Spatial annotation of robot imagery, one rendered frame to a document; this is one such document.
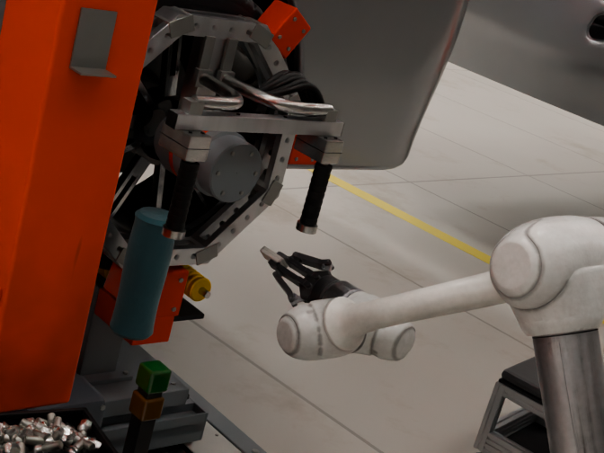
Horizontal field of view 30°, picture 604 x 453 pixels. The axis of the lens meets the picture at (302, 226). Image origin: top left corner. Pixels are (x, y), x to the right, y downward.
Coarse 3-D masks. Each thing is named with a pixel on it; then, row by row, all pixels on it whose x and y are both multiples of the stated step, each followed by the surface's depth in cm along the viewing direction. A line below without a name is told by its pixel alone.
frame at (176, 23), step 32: (160, 32) 215; (192, 32) 220; (224, 32) 225; (256, 32) 230; (256, 64) 240; (288, 96) 243; (288, 160) 251; (256, 192) 251; (224, 224) 248; (192, 256) 245
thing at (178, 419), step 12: (168, 408) 269; (180, 408) 272; (192, 408) 275; (108, 420) 258; (120, 420) 260; (156, 420) 266; (168, 420) 263; (180, 420) 266; (192, 420) 268; (204, 420) 271; (108, 432) 252; (120, 432) 255; (156, 432) 262; (168, 432) 265; (180, 432) 267; (192, 432) 270; (120, 444) 256; (156, 444) 264; (168, 444) 266
